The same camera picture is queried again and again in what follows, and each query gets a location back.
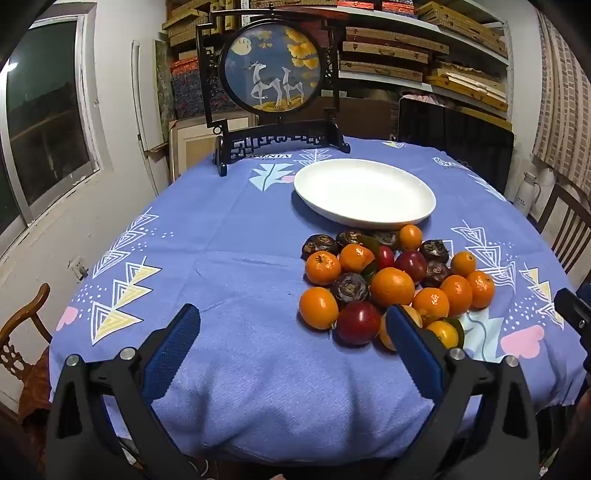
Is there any curved wooden chair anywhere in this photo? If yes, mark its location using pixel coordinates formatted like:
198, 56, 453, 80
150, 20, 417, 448
0, 282, 51, 416

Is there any white board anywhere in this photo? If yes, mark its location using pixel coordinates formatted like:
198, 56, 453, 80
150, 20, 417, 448
131, 41, 169, 195

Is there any white thermos jug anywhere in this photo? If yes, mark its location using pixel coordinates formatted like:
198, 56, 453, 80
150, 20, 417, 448
512, 172, 539, 215

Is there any white shelving unit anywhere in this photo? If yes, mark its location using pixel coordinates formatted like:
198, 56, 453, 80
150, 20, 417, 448
161, 0, 513, 132

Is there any dark red plum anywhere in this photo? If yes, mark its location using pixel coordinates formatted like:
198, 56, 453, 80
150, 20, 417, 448
394, 250, 428, 284

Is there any blue printed tablecloth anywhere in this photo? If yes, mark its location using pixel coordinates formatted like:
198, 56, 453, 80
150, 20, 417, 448
48, 136, 587, 467

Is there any window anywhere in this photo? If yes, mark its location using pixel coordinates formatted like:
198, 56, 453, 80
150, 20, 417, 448
0, 14, 100, 236

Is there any round deer screen black stand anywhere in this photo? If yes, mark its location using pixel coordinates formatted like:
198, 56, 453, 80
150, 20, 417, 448
196, 9, 352, 176

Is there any framed picture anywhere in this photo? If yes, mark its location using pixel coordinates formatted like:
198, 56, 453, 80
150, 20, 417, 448
168, 115, 257, 181

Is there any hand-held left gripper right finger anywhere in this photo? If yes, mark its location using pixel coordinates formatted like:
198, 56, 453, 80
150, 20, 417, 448
385, 304, 542, 480

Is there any black panel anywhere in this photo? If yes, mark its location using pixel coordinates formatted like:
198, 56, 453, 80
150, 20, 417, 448
397, 97, 515, 201

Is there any group of dark water chestnuts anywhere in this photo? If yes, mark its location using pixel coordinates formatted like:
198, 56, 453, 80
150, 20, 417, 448
301, 229, 451, 308

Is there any stack of blue patterned boxes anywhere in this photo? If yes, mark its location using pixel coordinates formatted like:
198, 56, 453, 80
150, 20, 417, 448
170, 58, 232, 121

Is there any slatted wooden chair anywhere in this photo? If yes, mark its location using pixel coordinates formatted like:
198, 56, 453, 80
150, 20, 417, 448
538, 182, 591, 278

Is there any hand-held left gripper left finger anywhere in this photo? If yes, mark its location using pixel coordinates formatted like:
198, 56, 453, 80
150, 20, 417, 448
44, 303, 201, 480

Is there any stack of brown gift boxes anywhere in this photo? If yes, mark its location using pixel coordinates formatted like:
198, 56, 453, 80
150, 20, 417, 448
164, 0, 509, 118

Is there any checked curtain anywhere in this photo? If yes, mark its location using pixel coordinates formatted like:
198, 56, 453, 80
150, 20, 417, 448
531, 9, 591, 181

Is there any pile of mandarin oranges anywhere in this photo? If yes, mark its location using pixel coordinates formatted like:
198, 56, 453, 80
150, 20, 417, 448
298, 224, 496, 352

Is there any white oval plate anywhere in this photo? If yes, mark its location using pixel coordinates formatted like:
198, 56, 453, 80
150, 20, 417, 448
294, 158, 437, 230

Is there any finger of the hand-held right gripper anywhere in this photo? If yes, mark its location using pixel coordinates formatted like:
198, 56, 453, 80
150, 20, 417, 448
554, 287, 591, 332

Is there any brown cardboard box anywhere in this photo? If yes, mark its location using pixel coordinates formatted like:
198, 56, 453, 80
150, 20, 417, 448
339, 90, 400, 139

